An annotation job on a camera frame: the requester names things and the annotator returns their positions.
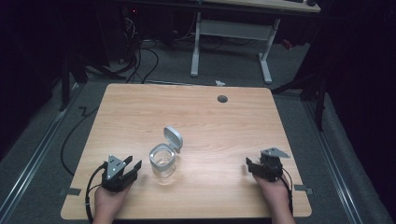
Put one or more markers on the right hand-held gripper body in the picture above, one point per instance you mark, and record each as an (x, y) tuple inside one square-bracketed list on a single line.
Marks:
[(271, 166)]

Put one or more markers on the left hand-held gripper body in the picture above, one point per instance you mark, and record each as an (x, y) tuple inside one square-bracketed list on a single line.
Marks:
[(115, 174)]

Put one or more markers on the glass jar with grey lid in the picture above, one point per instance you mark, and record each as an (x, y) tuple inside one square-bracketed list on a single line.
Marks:
[(164, 157)]

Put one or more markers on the person's left hand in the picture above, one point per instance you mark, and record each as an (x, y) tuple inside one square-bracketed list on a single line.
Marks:
[(109, 199)]

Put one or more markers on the person's right hand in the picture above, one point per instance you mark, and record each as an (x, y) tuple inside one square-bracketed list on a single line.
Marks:
[(274, 194)]

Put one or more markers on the grey tape strip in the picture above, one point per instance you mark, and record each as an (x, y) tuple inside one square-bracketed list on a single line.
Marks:
[(71, 191), (302, 188)]

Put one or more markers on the white crumpled paper scrap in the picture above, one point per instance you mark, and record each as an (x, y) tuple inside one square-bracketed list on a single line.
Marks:
[(220, 83)]

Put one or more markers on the black metal stand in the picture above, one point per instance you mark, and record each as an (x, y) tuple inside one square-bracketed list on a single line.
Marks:
[(73, 74), (314, 90)]

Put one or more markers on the red object under desk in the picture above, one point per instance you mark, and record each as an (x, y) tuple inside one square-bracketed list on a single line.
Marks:
[(287, 44)]

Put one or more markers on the metal floor rail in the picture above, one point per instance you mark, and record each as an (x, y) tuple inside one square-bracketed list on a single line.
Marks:
[(34, 155), (334, 168)]

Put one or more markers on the white desk with metal frame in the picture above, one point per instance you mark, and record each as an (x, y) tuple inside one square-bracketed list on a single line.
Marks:
[(236, 29)]

